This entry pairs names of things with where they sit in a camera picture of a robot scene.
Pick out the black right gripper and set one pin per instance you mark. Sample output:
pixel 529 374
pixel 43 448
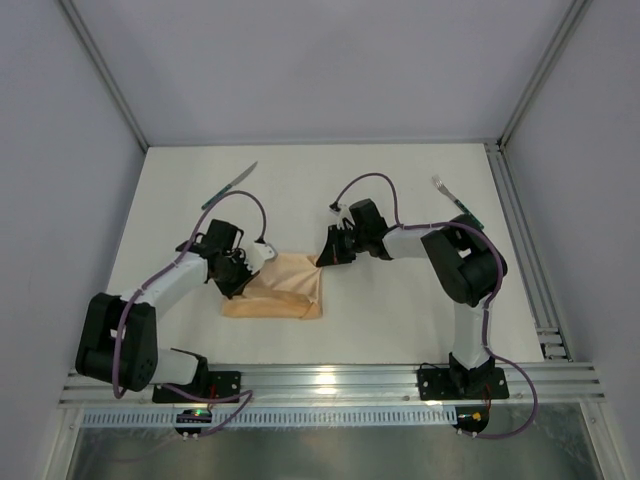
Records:
pixel 338 245

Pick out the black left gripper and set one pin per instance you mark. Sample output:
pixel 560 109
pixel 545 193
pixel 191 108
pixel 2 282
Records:
pixel 235 279

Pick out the beige cloth napkin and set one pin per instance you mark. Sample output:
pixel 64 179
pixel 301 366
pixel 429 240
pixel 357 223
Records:
pixel 288 287

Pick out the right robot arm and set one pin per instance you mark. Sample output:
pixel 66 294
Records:
pixel 468 270

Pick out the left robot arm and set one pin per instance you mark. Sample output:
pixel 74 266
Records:
pixel 119 340

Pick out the left controller board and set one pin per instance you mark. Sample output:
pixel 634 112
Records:
pixel 191 423

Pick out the controller board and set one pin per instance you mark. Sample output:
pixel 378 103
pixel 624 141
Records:
pixel 471 421
pixel 191 423

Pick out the right controller board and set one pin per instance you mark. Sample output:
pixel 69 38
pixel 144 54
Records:
pixel 471 421

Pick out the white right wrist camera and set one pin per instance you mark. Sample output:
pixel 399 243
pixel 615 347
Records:
pixel 343 219

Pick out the green handled knife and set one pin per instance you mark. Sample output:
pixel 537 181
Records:
pixel 233 183

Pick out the green handled fork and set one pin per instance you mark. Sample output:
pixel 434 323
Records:
pixel 442 188

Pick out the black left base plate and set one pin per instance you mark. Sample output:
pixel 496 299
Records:
pixel 220 387

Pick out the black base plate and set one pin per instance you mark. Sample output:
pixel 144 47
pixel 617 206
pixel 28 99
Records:
pixel 220 387
pixel 436 384

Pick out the slotted cable duct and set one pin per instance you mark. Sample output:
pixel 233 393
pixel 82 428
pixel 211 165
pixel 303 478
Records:
pixel 286 417

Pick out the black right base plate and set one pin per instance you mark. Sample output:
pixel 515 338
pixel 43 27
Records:
pixel 436 384

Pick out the aluminium frame rail right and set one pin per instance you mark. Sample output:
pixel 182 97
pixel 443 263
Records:
pixel 547 319

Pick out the left rear aluminium post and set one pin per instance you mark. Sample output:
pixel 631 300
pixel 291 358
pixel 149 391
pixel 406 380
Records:
pixel 79 28

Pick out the aluminium post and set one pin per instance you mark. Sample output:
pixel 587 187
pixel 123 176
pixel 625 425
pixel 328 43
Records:
pixel 552 53
pixel 79 28

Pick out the front aluminium rail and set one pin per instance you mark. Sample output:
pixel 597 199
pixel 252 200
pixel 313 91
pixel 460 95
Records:
pixel 345 385

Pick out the right rear aluminium post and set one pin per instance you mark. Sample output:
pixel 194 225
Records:
pixel 552 53

